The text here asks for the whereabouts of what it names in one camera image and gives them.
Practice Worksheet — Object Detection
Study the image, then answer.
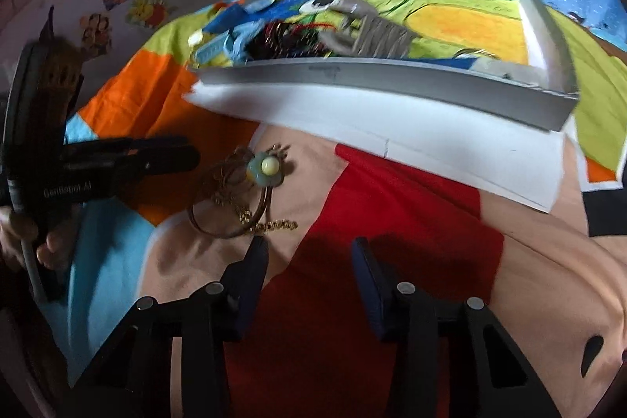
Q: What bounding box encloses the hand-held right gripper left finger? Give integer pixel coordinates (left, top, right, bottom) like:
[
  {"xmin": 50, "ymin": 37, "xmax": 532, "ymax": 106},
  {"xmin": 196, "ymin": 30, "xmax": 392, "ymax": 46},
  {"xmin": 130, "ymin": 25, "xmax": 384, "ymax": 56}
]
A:
[{"xmin": 73, "ymin": 236, "xmax": 270, "ymax": 418}]

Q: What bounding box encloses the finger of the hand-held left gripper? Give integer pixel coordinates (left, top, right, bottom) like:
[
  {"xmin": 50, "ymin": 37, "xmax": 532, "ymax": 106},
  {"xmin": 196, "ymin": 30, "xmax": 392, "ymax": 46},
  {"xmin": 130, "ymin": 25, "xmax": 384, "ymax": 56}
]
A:
[{"xmin": 61, "ymin": 135, "xmax": 201, "ymax": 178}]

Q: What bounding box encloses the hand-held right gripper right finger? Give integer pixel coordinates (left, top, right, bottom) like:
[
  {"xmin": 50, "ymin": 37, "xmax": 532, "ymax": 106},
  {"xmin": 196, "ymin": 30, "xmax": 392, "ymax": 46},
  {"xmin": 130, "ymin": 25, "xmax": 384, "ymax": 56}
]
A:
[{"xmin": 352, "ymin": 237, "xmax": 562, "ymax": 418}]

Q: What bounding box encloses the gold bangle with pendant chain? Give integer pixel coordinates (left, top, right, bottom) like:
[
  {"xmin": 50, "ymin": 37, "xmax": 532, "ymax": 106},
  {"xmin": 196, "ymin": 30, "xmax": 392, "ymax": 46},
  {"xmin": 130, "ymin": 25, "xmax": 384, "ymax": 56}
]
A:
[{"xmin": 188, "ymin": 144, "xmax": 299, "ymax": 239}]

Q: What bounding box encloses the dark brown bead necklace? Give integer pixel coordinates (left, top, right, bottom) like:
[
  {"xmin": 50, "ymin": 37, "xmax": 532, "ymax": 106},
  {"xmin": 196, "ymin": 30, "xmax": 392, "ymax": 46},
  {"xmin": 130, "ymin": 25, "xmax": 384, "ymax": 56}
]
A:
[{"xmin": 245, "ymin": 20, "xmax": 339, "ymax": 61}]

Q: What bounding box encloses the shallow grey box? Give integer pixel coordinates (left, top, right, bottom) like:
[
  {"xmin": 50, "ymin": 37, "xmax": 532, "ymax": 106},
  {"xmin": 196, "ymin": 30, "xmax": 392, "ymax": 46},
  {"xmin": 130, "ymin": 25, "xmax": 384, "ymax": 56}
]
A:
[{"xmin": 188, "ymin": 0, "xmax": 581, "ymax": 132}]

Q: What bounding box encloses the person's left hand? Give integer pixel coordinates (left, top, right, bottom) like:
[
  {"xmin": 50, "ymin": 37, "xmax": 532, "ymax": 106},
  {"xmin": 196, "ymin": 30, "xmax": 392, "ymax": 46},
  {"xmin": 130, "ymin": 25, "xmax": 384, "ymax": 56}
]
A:
[{"xmin": 0, "ymin": 205, "xmax": 74, "ymax": 272}]

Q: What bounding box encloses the colourful cartoon blanket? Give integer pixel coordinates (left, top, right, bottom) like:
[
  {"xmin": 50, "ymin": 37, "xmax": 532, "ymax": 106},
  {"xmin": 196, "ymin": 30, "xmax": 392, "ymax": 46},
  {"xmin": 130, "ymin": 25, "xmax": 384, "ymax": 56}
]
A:
[{"xmin": 63, "ymin": 0, "xmax": 627, "ymax": 418}]

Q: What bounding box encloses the light blue watch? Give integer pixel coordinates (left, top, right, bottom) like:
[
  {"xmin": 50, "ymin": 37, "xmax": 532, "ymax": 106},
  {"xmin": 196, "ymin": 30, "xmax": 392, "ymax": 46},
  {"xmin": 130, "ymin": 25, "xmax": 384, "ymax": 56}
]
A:
[{"xmin": 196, "ymin": 24, "xmax": 260, "ymax": 63}]

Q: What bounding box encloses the white paper sheet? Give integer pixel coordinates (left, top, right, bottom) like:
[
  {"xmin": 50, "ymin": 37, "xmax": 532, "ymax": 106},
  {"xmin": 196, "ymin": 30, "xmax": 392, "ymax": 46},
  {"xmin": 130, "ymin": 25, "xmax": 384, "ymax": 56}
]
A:
[{"xmin": 183, "ymin": 82, "xmax": 564, "ymax": 214}]

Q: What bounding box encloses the silver metal watch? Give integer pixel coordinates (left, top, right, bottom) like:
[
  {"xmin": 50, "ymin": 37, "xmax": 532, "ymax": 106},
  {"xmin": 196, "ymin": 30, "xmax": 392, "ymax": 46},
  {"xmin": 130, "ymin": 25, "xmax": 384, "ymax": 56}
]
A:
[{"xmin": 321, "ymin": 0, "xmax": 422, "ymax": 59}]

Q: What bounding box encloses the round faces wall sticker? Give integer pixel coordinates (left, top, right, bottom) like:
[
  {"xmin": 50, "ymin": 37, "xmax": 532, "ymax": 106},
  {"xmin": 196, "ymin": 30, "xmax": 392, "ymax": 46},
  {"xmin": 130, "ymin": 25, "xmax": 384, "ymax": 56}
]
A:
[{"xmin": 81, "ymin": 13, "xmax": 116, "ymax": 56}]

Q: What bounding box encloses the yellow cartoon wall sticker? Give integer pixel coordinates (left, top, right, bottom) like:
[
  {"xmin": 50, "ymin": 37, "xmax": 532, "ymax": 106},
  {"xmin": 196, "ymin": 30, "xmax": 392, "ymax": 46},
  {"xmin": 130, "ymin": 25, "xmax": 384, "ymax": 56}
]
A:
[{"xmin": 126, "ymin": 0, "xmax": 177, "ymax": 29}]

